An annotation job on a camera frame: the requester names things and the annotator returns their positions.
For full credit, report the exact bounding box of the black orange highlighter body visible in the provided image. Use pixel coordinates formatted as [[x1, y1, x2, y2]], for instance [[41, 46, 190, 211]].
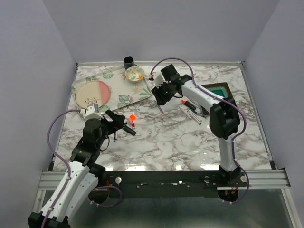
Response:
[[182, 100, 196, 111]]

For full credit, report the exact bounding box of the peach cap white marker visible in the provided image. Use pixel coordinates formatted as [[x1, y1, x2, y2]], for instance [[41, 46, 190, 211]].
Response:
[[179, 106, 192, 120]]

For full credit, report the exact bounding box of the dark blue mug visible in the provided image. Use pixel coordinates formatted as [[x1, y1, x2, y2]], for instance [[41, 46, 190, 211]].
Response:
[[123, 56, 135, 70]]

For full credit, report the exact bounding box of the orange highlighter cap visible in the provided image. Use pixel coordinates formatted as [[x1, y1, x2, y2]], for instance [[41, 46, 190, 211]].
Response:
[[129, 114, 137, 121]]

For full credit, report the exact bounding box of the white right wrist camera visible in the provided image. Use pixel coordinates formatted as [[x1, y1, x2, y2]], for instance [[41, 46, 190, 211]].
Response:
[[149, 73, 166, 88]]

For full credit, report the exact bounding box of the floral leaf pattern tray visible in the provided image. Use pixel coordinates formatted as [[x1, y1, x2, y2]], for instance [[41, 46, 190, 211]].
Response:
[[71, 66, 152, 114]]

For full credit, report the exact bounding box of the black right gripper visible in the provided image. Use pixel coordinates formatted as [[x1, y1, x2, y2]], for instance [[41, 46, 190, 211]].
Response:
[[151, 80, 174, 106]]

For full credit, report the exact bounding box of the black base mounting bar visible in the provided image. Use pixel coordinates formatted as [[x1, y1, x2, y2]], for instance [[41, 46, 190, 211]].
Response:
[[90, 170, 247, 199]]

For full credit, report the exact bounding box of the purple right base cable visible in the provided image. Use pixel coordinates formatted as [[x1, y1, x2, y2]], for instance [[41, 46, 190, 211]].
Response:
[[222, 166, 250, 205]]

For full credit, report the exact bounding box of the pink cap white marker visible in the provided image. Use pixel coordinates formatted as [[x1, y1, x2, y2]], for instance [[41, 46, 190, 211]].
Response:
[[188, 109, 207, 118]]

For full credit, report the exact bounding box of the pink cream round plate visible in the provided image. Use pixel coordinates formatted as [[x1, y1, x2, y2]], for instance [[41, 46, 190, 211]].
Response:
[[75, 80, 111, 109]]

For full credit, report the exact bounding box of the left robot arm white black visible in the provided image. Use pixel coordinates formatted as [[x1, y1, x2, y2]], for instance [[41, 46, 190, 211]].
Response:
[[28, 110, 125, 228]]

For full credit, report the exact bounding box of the floral small bowl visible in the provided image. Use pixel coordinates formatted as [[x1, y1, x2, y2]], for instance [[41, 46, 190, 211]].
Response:
[[124, 66, 145, 83]]

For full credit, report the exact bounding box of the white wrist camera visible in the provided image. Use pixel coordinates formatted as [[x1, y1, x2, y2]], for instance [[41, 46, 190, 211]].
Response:
[[80, 103, 102, 121], [149, 73, 166, 88]]

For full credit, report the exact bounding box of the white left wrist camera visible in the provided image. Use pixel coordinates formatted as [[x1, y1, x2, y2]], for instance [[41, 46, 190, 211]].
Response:
[[80, 103, 102, 121]]

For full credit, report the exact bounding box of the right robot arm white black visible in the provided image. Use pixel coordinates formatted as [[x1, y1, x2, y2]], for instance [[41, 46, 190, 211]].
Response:
[[149, 64, 245, 186]]

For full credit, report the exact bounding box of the green cap black highlighter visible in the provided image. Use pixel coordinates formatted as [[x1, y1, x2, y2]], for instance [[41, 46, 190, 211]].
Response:
[[123, 125, 136, 136]]

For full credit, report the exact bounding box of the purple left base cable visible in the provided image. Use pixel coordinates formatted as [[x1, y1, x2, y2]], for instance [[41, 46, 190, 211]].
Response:
[[89, 185, 123, 208]]

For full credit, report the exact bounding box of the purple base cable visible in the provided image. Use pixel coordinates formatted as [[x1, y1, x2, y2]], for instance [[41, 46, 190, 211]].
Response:
[[89, 185, 123, 208], [222, 166, 250, 205]]

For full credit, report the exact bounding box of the aluminium frame rail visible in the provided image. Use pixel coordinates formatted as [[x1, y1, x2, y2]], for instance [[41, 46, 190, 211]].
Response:
[[246, 169, 291, 190]]

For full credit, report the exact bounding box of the black teal square plate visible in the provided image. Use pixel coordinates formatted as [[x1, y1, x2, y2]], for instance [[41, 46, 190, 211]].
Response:
[[200, 82, 237, 115]]

